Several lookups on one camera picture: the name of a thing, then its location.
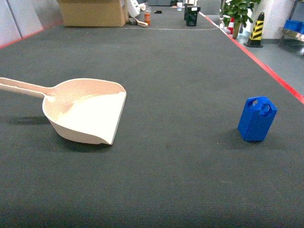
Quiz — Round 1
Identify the potted green plant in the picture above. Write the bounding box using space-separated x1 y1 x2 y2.
222 0 261 39

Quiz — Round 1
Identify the white cup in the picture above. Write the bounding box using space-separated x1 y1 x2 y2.
176 2 183 11

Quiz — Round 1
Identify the red white traffic cone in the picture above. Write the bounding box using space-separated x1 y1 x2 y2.
228 17 235 35

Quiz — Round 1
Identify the steel shelf rack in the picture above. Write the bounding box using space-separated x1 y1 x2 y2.
278 0 304 46

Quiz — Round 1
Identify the blue bin on shelf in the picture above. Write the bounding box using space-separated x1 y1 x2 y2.
284 19 304 34

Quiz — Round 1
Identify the orange bottle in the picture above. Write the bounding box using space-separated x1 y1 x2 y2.
144 7 151 25

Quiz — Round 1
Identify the beige plastic dustpan scoop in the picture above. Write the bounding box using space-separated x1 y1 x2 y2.
0 77 127 145

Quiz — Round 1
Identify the blue plastic block part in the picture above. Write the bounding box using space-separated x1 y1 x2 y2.
237 96 277 142

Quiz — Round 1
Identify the black box on table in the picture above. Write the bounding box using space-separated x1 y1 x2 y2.
184 3 201 27

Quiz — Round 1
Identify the yellow black striped bollard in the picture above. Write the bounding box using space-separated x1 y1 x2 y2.
244 12 265 48

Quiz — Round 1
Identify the wooden handle brush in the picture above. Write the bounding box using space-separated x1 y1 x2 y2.
131 17 148 27

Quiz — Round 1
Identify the cardboard box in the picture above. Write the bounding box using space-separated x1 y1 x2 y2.
58 0 128 27

